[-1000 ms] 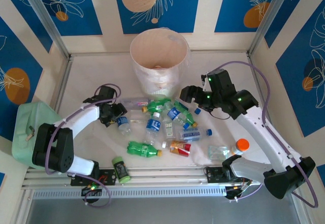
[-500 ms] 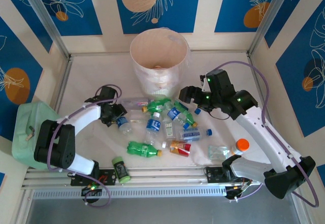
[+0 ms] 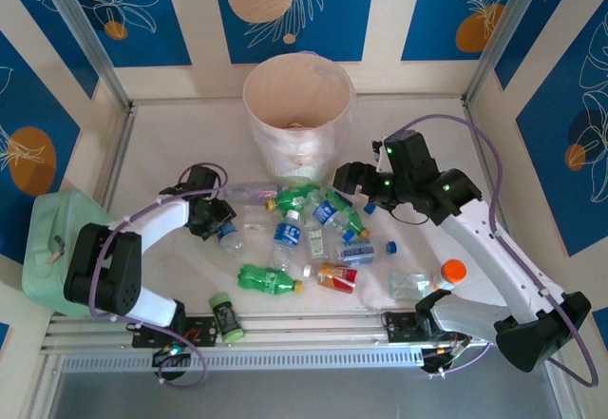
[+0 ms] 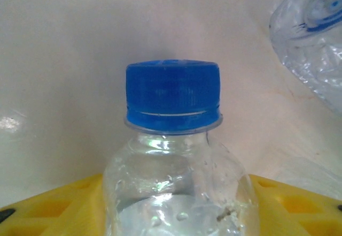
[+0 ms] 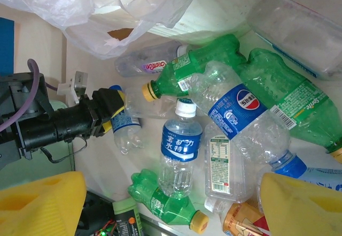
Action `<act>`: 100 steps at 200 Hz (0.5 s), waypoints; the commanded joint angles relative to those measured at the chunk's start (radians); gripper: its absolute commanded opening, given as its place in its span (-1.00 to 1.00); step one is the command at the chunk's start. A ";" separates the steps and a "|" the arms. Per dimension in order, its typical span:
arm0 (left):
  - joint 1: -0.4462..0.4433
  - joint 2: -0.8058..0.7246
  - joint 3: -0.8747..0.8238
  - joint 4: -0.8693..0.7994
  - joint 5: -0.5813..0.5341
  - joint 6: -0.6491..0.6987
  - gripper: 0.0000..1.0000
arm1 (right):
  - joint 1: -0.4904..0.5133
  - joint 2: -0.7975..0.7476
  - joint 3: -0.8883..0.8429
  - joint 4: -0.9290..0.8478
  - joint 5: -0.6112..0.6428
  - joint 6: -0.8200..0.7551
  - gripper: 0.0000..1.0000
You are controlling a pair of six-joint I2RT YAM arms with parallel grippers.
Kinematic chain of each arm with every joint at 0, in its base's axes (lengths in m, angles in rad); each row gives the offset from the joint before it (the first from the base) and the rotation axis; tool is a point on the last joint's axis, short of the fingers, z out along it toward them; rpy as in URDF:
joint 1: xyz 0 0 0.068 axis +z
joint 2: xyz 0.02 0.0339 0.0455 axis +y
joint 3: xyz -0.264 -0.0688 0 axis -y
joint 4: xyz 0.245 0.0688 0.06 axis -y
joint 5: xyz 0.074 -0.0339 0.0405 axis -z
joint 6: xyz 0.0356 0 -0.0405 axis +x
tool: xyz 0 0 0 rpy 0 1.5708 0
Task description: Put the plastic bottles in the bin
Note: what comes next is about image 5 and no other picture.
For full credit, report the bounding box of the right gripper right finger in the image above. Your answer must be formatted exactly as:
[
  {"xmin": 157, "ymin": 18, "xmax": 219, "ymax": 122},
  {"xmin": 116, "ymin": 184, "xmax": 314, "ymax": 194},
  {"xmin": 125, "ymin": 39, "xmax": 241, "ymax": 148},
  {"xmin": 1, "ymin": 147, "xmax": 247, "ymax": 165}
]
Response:
[{"xmin": 260, "ymin": 173, "xmax": 342, "ymax": 236}]

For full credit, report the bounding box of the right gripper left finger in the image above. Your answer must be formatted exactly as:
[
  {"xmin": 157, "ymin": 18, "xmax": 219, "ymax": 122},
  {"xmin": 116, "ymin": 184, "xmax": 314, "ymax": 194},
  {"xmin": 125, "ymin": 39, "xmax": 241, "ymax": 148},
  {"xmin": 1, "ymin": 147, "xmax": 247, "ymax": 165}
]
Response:
[{"xmin": 0, "ymin": 171, "xmax": 87, "ymax": 236}]

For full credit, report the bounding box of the small clear bottle blue label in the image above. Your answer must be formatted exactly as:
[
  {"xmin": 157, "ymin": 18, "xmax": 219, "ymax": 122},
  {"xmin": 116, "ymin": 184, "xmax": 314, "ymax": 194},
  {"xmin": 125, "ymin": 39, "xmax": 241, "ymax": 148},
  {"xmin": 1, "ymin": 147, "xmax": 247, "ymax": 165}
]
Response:
[{"xmin": 110, "ymin": 85, "xmax": 143, "ymax": 155}]

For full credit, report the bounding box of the bottle with blue white label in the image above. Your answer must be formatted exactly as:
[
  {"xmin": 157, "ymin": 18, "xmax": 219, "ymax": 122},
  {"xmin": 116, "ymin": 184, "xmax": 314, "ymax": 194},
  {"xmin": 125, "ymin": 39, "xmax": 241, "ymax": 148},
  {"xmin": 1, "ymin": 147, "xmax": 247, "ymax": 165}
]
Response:
[{"xmin": 301, "ymin": 166, "xmax": 342, "ymax": 191}]

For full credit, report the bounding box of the clear plastic bottle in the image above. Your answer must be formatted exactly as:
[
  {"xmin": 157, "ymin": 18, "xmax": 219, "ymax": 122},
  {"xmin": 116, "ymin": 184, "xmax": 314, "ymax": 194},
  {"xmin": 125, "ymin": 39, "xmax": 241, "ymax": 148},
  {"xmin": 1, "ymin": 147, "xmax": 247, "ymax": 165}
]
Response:
[{"xmin": 125, "ymin": 87, "xmax": 178, "ymax": 119}]

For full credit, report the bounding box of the clear bottle purple logo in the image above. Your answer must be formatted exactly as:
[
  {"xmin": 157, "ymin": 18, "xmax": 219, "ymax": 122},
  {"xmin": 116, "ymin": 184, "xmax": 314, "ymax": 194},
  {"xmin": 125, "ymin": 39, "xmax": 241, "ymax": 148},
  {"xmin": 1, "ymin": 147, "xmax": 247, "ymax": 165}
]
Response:
[{"xmin": 114, "ymin": 41, "xmax": 188, "ymax": 78}]

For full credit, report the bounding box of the blue label bottle white cap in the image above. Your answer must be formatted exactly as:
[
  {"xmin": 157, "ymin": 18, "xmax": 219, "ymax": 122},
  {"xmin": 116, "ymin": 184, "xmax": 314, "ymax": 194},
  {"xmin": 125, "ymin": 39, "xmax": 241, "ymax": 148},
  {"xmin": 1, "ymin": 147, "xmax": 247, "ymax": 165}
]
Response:
[{"xmin": 158, "ymin": 98, "xmax": 203, "ymax": 198}]

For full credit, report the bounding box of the clear bottle green white label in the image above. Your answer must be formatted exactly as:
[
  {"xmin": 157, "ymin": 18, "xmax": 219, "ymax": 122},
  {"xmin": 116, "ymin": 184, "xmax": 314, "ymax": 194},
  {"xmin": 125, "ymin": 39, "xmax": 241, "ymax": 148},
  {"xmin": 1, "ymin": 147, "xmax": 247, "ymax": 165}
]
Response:
[{"xmin": 204, "ymin": 123, "xmax": 246, "ymax": 203}]

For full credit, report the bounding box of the green Sprite bottle yellow cap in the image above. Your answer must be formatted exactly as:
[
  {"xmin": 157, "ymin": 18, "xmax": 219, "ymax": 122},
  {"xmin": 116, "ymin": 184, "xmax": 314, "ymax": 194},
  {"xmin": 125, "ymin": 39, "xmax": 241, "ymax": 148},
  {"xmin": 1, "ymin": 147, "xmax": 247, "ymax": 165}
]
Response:
[
  {"xmin": 127, "ymin": 168, "xmax": 209, "ymax": 234},
  {"xmin": 141, "ymin": 34, "xmax": 246, "ymax": 103},
  {"xmin": 236, "ymin": 48, "xmax": 342, "ymax": 164}
]

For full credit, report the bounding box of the white plastic bucket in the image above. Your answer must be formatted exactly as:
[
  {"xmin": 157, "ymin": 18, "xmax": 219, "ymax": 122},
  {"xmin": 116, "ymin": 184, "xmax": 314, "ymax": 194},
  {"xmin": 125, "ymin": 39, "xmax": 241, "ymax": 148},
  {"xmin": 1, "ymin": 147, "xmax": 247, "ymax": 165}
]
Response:
[{"xmin": 0, "ymin": 0, "xmax": 206, "ymax": 60}]

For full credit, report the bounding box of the clear Pepsi bottle blue cap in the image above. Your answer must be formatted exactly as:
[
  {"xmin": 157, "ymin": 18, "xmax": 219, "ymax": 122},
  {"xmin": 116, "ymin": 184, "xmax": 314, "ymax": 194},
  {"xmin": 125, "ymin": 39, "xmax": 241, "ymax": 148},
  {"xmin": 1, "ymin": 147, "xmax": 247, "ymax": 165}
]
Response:
[{"xmin": 188, "ymin": 60, "xmax": 308, "ymax": 179}]

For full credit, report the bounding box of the clear square bottle blue stripe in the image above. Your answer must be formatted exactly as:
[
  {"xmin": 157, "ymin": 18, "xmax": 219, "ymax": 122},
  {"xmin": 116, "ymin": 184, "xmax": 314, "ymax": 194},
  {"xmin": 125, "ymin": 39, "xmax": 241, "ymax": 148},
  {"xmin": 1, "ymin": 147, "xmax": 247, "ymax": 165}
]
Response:
[{"xmin": 247, "ymin": 0, "xmax": 342, "ymax": 81}]

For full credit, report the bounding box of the mint green zipped case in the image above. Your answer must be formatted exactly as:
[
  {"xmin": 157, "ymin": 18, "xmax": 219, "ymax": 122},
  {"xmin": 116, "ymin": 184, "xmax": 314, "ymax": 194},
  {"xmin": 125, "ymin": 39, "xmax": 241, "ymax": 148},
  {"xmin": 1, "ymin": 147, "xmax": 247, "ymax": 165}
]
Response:
[{"xmin": 48, "ymin": 100, "xmax": 71, "ymax": 113}]

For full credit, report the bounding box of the bottle with orange red label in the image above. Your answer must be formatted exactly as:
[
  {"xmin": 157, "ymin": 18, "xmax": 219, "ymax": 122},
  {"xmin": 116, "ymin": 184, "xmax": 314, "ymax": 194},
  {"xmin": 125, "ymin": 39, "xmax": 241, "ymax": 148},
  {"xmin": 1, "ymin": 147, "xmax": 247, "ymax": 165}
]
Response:
[{"xmin": 204, "ymin": 197, "xmax": 270, "ymax": 236}]

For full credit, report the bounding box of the left base wiring with LEDs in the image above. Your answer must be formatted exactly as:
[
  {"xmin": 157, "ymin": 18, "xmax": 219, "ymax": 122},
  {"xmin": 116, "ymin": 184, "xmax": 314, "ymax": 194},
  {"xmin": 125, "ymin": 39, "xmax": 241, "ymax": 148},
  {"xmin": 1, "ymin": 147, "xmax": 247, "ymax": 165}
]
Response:
[{"xmin": 90, "ymin": 218, "xmax": 118, "ymax": 236}]

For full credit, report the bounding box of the green canister black label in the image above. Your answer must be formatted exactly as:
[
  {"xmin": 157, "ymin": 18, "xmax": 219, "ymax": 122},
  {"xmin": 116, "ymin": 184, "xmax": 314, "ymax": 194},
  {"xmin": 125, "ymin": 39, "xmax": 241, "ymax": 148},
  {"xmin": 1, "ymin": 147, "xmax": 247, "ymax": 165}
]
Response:
[{"xmin": 112, "ymin": 197, "xmax": 143, "ymax": 236}]

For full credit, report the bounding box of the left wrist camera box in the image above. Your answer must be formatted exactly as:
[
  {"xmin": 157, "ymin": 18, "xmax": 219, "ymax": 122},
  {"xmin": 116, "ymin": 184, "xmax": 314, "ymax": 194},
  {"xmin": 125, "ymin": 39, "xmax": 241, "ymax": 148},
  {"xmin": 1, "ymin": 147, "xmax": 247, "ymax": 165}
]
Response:
[{"xmin": 57, "ymin": 71, "xmax": 89, "ymax": 107}]

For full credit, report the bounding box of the thin black left gripper cable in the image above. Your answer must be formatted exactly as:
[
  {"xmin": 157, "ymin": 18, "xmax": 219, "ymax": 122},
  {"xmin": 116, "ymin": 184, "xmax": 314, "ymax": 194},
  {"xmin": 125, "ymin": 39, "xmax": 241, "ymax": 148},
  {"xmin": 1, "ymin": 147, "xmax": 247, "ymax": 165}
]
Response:
[{"xmin": 40, "ymin": 135, "xmax": 89, "ymax": 164}]

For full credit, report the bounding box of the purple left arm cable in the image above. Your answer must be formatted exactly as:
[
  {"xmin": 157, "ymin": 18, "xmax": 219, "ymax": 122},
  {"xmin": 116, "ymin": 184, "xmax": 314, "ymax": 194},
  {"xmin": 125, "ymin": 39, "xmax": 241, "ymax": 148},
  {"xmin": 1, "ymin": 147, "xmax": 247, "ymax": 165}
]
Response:
[{"xmin": 0, "ymin": 58, "xmax": 59, "ymax": 132}]

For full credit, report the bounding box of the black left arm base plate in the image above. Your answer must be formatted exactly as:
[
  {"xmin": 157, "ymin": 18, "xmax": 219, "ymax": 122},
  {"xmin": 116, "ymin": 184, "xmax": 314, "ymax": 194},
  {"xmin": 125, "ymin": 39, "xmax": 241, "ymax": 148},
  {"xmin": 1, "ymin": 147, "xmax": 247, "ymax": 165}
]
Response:
[{"xmin": 76, "ymin": 190, "xmax": 118, "ymax": 236}]

